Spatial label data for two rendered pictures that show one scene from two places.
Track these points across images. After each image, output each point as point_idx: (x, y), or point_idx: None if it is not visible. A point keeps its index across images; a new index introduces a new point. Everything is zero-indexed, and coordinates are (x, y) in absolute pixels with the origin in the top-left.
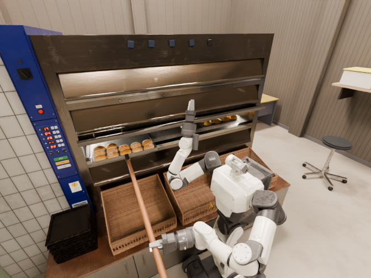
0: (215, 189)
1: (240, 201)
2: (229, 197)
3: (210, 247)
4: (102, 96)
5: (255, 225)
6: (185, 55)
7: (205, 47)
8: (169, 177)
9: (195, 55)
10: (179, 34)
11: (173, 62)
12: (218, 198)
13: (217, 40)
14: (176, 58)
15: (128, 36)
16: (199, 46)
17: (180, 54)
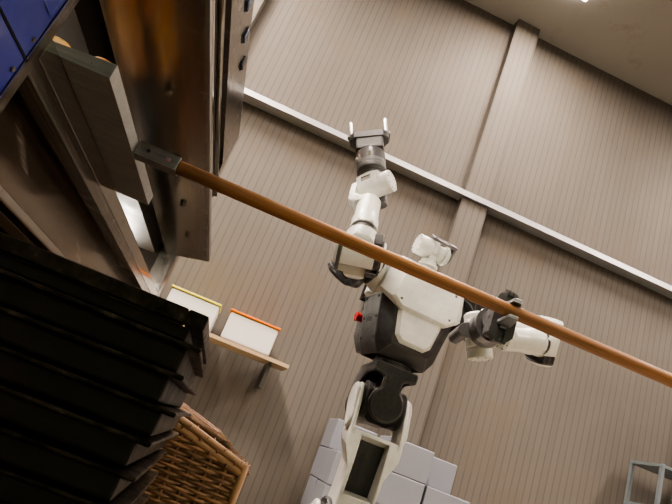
0: (411, 290)
1: (461, 300)
2: (449, 295)
3: (518, 333)
4: None
5: None
6: (235, 44)
7: (239, 63)
8: (374, 236)
9: (234, 59)
10: (253, 3)
11: (232, 33)
12: (417, 308)
13: (242, 71)
14: (234, 33)
15: None
16: (241, 52)
17: (237, 34)
